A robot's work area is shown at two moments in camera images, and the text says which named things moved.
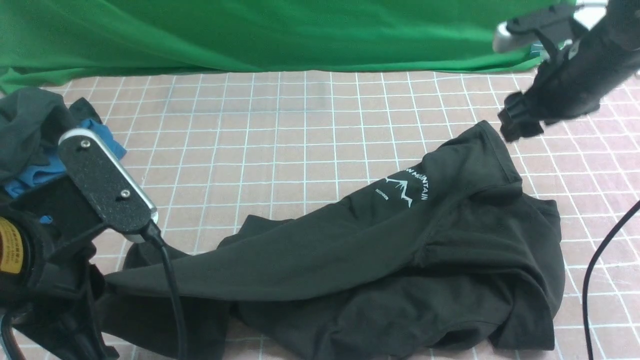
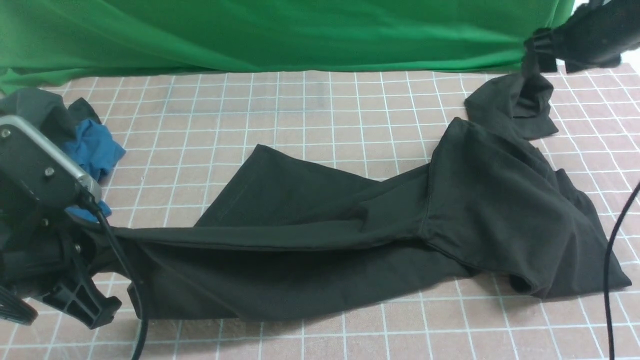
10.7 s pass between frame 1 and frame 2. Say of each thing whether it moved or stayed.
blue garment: moved
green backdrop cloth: stayed
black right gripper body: moved
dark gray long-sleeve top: stayed
